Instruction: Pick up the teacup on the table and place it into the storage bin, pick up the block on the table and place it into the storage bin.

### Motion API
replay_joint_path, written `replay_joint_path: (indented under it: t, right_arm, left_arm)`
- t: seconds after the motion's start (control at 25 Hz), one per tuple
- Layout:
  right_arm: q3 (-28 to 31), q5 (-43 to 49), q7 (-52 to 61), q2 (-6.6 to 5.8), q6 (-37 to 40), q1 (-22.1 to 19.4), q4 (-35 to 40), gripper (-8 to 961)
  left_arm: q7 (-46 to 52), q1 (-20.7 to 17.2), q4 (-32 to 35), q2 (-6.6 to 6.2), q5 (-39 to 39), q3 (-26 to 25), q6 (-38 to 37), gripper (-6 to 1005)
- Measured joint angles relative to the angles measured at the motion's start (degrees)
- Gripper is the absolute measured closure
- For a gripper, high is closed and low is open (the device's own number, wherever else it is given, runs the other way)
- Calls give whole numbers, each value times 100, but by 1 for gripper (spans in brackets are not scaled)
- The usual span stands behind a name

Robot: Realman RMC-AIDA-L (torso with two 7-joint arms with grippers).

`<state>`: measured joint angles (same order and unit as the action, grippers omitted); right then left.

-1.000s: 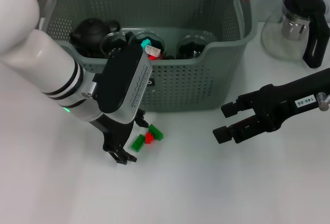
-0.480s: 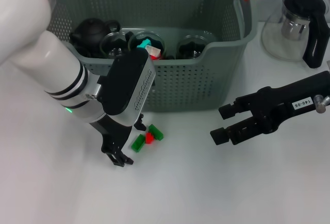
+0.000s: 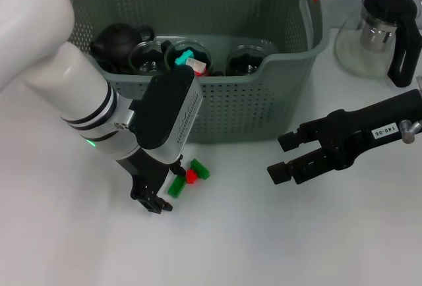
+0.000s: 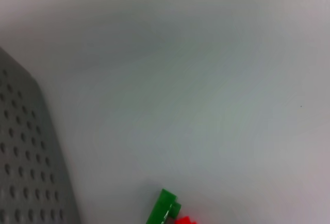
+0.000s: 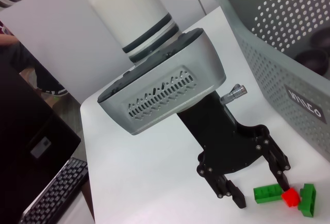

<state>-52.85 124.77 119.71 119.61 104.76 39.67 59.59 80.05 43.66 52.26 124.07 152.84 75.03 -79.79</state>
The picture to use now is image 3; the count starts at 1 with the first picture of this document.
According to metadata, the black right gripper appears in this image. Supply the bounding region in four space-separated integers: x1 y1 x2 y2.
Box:
266 88 422 185

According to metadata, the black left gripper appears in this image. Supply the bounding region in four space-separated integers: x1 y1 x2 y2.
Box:
115 149 186 215

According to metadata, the small green building brick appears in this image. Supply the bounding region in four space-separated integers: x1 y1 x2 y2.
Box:
167 175 186 198

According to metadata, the long green building brick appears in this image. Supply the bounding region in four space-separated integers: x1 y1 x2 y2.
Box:
189 158 210 180

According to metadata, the cream long building brick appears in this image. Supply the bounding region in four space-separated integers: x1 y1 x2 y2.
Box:
185 57 208 75

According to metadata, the teal square building plate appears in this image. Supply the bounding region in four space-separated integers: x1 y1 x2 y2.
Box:
173 49 194 67

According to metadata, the grey-green perforated storage bin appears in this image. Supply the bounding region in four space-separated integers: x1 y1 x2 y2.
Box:
62 0 330 144

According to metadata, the black clay teapot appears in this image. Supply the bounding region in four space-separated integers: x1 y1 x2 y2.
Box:
89 22 156 66

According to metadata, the glass pitcher black lid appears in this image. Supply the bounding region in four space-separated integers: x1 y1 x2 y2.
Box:
333 0 422 88

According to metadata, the left wrist camera housing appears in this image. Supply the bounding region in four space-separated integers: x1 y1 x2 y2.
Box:
129 66 204 165

